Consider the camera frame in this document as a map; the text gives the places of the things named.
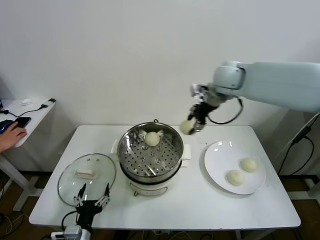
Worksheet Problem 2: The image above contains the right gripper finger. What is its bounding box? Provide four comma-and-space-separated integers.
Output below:
191, 119, 205, 136
187, 107, 198, 122

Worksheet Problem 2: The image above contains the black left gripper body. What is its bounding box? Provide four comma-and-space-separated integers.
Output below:
75, 199, 104, 228

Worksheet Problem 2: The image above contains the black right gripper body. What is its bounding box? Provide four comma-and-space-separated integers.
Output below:
191, 101, 218, 124

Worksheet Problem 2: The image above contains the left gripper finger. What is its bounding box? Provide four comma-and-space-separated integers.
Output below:
73, 183, 87, 208
95, 182, 111, 208

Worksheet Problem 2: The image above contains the white steamed baozi bun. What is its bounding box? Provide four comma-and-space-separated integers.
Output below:
179, 120, 196, 136
240, 157, 258, 173
145, 131, 160, 148
226, 169, 245, 187

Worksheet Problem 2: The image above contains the glass lid with cream handle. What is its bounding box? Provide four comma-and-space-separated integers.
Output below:
57, 153, 118, 207

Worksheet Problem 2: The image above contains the stainless steel steamer basket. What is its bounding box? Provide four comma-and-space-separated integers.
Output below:
117, 121, 185, 178

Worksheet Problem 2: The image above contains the bare person hand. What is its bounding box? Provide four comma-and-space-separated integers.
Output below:
0, 122, 28, 152

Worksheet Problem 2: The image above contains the white round plate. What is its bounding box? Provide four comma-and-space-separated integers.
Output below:
204, 141, 267, 195

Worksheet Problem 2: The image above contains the black smartphone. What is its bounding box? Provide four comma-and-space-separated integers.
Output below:
14, 116, 33, 130

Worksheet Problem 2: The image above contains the white side desk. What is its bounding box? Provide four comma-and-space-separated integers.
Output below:
0, 98, 58, 212

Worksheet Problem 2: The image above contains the black power adapter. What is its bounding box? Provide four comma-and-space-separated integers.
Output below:
292, 126, 312, 145

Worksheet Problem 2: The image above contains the blue computer mouse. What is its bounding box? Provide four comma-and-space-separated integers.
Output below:
0, 119, 15, 133

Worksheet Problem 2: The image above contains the white side table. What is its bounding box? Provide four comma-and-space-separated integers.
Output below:
303, 111, 320, 198

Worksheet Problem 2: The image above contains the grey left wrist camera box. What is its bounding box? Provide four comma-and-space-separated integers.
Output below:
51, 225, 83, 239

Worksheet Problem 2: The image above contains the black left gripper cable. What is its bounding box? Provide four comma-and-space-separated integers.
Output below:
61, 211, 78, 228

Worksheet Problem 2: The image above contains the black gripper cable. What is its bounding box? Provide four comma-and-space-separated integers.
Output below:
206, 98, 244, 125
61, 211, 78, 228

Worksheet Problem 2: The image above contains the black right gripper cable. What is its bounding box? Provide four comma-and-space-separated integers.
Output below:
206, 98, 244, 125

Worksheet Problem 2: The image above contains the black desk cable with adapter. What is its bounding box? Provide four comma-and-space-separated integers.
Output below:
0, 98, 57, 118

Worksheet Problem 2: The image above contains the white power cable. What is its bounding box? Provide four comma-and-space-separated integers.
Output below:
276, 113, 320, 159

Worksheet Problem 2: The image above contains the black looping power cable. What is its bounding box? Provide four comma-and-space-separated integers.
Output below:
277, 136, 315, 176

